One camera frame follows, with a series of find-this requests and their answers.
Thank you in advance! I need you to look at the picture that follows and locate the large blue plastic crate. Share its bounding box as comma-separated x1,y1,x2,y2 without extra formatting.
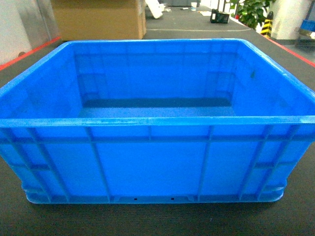
0,39,315,204

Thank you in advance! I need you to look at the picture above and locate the large brown cardboard box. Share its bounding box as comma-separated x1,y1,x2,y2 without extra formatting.
51,0,147,41

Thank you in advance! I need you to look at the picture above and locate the black device on floor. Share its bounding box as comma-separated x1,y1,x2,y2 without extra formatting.
210,9,230,24

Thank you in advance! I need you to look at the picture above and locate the white cup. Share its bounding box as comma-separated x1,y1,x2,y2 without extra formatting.
190,2,197,11

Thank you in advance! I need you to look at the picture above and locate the yellow black striped bollard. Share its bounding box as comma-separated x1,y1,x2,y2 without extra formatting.
260,11,274,38

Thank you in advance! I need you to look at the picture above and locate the green potted plant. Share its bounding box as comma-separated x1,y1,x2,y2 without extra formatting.
230,0,276,30

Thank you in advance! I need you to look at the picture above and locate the small blue bin background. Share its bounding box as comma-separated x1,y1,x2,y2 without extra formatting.
300,19,315,31

